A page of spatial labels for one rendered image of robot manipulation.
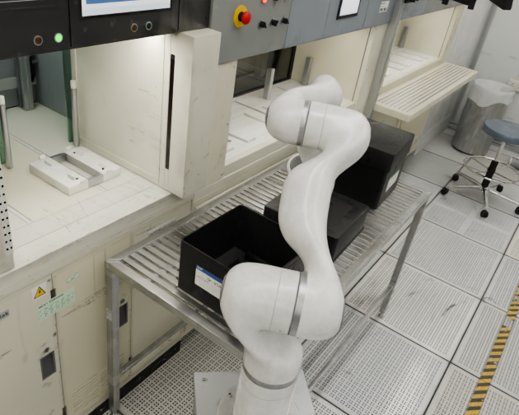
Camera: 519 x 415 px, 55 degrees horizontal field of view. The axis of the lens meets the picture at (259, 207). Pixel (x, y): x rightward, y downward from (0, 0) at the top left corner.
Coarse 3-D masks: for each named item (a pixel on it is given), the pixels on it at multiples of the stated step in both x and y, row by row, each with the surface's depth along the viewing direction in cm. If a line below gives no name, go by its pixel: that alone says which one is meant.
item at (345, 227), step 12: (276, 204) 174; (336, 204) 180; (348, 204) 181; (360, 204) 183; (264, 216) 174; (276, 216) 171; (336, 216) 173; (348, 216) 175; (360, 216) 176; (336, 228) 167; (348, 228) 168; (360, 228) 184; (336, 240) 162; (348, 240) 176; (336, 252) 167
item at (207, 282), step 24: (240, 216) 159; (192, 240) 143; (216, 240) 154; (240, 240) 163; (264, 240) 157; (192, 264) 138; (216, 264) 132; (288, 264) 136; (192, 288) 142; (216, 288) 136
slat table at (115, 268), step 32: (288, 160) 228; (416, 192) 219; (192, 224) 175; (384, 224) 193; (416, 224) 228; (128, 256) 155; (160, 256) 157; (352, 256) 172; (160, 288) 145; (192, 320) 137; (224, 320) 138
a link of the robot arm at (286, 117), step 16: (320, 80) 115; (336, 80) 118; (288, 96) 107; (304, 96) 111; (320, 96) 113; (336, 96) 115; (272, 112) 106; (288, 112) 104; (304, 112) 104; (272, 128) 106; (288, 128) 105; (304, 128) 104
